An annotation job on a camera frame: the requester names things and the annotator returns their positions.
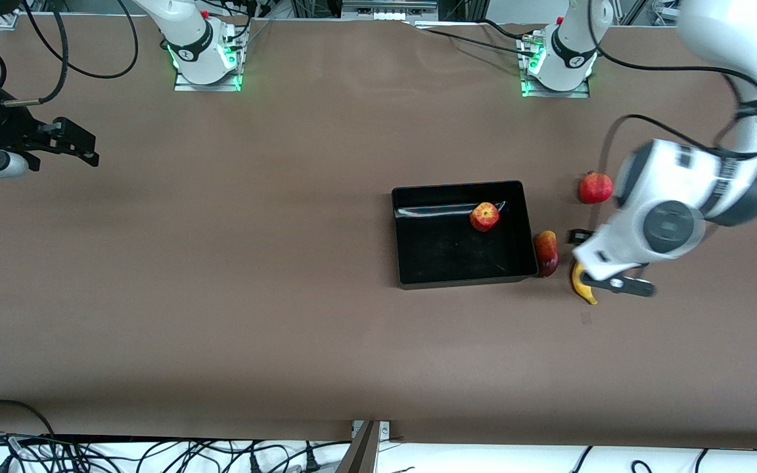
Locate black plastic box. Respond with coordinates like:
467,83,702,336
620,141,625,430
392,181,539,290

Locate yellow banana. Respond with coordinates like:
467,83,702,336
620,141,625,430
571,261,599,305

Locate grey metal beam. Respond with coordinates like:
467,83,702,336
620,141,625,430
336,420,380,473

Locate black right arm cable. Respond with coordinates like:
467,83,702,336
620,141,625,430
0,0,139,107

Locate red pomegranate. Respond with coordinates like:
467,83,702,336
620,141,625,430
578,171,614,205

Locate brown table cover sheet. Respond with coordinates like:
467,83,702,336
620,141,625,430
0,13,757,451

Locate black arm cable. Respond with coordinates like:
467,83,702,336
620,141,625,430
585,0,757,191
0,0,139,107

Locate small metal bracket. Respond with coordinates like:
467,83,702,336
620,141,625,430
351,420,391,439

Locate black cable on table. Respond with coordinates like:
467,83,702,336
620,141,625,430
411,18,543,56

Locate white power strip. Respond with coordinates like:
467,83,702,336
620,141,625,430
342,0,438,20

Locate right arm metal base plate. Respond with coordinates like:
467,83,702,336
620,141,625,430
173,23,242,91

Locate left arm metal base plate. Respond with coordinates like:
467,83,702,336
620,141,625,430
520,36,591,98

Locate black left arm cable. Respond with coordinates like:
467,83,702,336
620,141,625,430
585,0,757,191

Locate red apple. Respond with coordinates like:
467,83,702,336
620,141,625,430
470,202,501,233

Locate black cable tangle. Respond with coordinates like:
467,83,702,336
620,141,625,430
0,399,327,473

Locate red yellow mango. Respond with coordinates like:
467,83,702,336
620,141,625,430
533,230,560,279

